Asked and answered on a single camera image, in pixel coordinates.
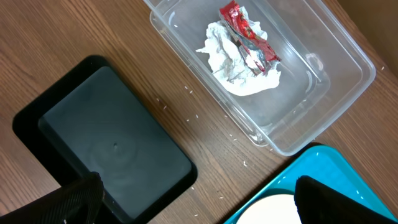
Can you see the white napkin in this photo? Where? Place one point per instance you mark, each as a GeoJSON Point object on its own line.
{"type": "Point", "coordinates": [228, 66]}

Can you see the large white plate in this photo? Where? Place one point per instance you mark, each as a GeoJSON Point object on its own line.
{"type": "Point", "coordinates": [274, 209]}

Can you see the black tray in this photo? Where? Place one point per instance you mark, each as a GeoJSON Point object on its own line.
{"type": "Point", "coordinates": [90, 121]}

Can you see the teal plastic tray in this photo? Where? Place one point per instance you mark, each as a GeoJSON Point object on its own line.
{"type": "Point", "coordinates": [326, 165]}

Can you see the clear plastic bin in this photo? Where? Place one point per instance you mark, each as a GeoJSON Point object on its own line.
{"type": "Point", "coordinates": [323, 70]}

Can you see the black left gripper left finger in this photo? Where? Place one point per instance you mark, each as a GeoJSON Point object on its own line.
{"type": "Point", "coordinates": [77, 202]}

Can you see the red snack wrapper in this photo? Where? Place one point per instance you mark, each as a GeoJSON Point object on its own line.
{"type": "Point", "coordinates": [258, 54]}

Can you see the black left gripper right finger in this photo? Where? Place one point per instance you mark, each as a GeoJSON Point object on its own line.
{"type": "Point", "coordinates": [319, 204]}

